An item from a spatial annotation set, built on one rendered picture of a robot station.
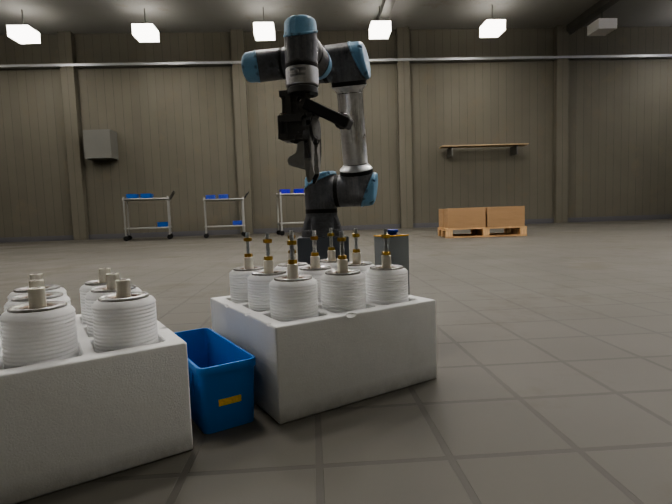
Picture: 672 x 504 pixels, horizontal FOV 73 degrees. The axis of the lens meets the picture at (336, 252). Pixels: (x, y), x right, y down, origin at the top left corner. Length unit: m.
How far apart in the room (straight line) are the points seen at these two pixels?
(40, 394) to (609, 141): 13.60
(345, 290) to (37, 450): 0.56
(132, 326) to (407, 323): 0.54
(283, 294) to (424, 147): 11.10
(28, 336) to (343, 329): 0.51
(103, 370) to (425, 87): 11.71
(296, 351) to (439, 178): 11.15
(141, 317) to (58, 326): 0.11
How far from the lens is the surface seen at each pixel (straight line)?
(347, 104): 1.56
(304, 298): 0.87
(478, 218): 6.79
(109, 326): 0.79
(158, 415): 0.80
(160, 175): 12.02
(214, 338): 1.08
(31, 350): 0.78
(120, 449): 0.81
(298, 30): 1.11
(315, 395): 0.90
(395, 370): 1.00
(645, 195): 14.33
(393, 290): 1.00
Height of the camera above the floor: 0.37
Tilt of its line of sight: 5 degrees down
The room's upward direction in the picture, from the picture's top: 2 degrees counter-clockwise
